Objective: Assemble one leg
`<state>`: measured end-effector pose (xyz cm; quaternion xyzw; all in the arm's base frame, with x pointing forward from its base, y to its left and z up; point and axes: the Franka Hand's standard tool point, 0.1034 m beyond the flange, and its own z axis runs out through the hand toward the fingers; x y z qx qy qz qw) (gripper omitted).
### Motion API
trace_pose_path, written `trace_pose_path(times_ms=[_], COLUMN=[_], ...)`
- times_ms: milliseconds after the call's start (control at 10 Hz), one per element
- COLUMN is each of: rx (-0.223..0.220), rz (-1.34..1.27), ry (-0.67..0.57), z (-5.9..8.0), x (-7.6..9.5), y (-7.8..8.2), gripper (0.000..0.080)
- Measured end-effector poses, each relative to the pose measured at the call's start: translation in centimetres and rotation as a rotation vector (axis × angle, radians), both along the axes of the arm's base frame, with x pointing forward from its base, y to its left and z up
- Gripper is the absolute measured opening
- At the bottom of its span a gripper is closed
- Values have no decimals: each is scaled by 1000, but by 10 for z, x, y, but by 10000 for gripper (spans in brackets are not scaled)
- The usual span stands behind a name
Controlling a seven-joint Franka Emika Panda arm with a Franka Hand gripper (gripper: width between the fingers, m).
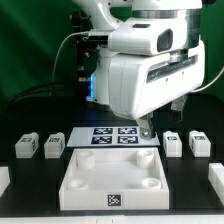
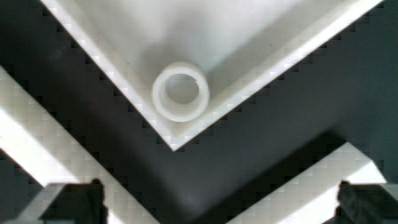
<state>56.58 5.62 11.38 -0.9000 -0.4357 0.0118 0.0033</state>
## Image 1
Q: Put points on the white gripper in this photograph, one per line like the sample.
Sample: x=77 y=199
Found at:
x=139 y=85

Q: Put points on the white square table top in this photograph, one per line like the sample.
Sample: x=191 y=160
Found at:
x=114 y=179

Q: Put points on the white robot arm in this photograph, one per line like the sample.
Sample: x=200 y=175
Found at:
x=108 y=15

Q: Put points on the white obstacle piece right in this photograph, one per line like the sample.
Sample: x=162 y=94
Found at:
x=216 y=178

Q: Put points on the white obstacle piece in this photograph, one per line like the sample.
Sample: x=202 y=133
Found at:
x=4 y=179
x=216 y=178

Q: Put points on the white marker sheet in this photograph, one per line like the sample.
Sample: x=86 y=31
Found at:
x=108 y=136

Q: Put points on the white obstacle piece left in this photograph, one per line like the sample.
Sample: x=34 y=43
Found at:
x=4 y=179

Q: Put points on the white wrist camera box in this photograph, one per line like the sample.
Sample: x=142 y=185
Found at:
x=148 y=37

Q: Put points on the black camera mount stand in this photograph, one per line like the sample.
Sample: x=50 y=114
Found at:
x=85 y=49

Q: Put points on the white front rail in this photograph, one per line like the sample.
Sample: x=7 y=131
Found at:
x=176 y=219

